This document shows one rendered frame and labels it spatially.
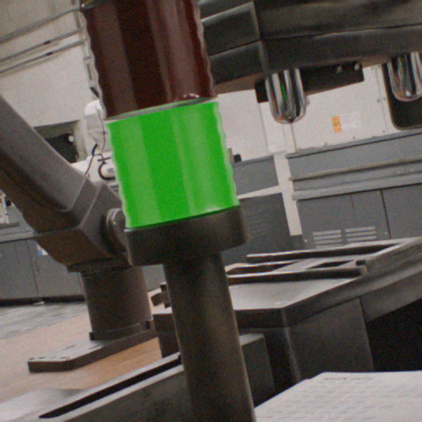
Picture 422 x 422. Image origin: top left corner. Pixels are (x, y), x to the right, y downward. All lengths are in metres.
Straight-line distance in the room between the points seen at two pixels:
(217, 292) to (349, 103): 6.05
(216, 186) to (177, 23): 0.05
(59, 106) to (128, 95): 11.86
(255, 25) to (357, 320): 0.17
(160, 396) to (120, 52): 0.19
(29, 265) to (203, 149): 9.23
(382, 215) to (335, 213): 0.38
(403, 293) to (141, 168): 0.31
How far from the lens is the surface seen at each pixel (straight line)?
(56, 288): 9.23
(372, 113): 6.25
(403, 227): 6.21
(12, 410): 0.73
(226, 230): 0.31
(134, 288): 0.99
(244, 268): 0.71
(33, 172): 0.92
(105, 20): 0.31
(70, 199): 0.94
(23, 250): 9.55
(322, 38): 0.56
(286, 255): 0.70
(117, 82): 0.31
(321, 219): 6.61
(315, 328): 0.52
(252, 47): 0.52
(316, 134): 6.56
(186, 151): 0.30
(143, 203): 0.31
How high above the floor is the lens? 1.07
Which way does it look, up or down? 3 degrees down
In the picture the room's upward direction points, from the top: 12 degrees counter-clockwise
